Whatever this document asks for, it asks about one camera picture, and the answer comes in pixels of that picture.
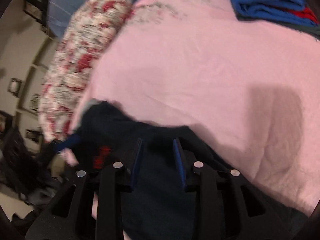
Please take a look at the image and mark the red floral bolster pillow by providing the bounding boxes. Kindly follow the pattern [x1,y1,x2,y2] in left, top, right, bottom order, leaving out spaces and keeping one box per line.
[38,0,133,142]

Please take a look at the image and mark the dark navy pants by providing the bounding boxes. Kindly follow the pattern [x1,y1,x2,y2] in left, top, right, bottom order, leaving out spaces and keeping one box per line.
[62,101,308,239]

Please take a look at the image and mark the pink floral bed sheet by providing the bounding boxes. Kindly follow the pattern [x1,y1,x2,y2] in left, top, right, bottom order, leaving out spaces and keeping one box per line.
[73,0,319,215]

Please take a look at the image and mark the folded blue red clothes stack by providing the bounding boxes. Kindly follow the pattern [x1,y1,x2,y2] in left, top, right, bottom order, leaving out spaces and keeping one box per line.
[230,0,319,39]

